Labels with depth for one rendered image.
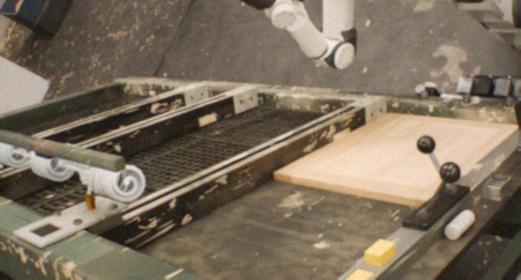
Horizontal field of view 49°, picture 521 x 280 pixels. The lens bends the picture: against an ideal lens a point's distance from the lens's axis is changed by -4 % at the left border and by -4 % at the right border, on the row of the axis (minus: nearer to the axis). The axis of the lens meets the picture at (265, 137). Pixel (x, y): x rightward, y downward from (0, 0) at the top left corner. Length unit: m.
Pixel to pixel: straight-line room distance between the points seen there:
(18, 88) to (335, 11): 3.86
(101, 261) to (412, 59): 2.33
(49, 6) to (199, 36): 1.95
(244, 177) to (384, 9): 2.06
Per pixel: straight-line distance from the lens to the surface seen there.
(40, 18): 5.59
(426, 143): 1.17
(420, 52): 3.06
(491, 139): 1.61
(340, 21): 1.73
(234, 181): 1.36
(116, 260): 0.96
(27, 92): 5.28
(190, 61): 4.03
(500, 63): 2.68
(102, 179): 1.05
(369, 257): 0.97
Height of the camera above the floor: 2.45
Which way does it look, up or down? 47 degrees down
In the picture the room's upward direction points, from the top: 58 degrees counter-clockwise
